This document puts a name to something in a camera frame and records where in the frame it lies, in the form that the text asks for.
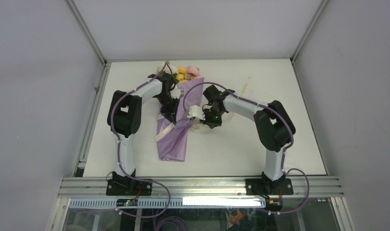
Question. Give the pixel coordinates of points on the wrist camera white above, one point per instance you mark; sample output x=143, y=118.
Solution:
x=176, y=93
x=195, y=112

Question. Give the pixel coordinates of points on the aluminium front rail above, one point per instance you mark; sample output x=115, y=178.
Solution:
x=231, y=187

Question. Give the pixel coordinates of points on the cream ribbon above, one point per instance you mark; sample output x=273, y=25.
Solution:
x=197, y=125

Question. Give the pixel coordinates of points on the white led light bar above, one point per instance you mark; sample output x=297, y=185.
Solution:
x=212, y=201

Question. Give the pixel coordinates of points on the white fake flower stem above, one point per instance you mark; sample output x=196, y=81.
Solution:
x=167, y=68

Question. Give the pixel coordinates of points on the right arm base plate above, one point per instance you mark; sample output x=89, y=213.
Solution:
x=265, y=186

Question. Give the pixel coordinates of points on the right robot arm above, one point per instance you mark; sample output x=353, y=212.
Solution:
x=274, y=126

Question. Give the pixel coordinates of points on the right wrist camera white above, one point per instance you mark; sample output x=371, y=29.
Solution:
x=195, y=112

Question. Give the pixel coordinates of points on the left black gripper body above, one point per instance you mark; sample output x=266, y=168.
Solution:
x=167, y=102

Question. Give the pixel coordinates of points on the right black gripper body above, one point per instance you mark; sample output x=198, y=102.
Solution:
x=212, y=116

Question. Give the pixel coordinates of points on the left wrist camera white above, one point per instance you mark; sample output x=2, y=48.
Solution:
x=176, y=93

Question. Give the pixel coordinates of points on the pink fake flower stem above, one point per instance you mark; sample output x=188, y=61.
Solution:
x=192, y=73

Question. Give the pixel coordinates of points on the pink purple wrapping paper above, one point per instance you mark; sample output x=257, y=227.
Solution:
x=174, y=145

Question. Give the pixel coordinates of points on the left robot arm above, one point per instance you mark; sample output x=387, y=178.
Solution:
x=125, y=116

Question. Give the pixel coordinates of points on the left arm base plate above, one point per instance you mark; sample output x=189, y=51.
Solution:
x=128, y=187

